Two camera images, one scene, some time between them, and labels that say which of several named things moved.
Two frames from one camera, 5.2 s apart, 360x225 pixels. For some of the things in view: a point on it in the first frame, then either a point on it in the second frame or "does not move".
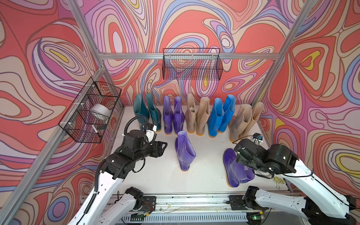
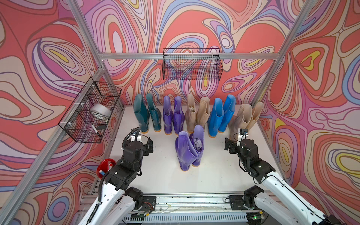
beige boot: x=238 y=124 does not move
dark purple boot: x=168 y=116 does not move
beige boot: x=191 y=114 does not move
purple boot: x=236 y=173 → x=197 y=139
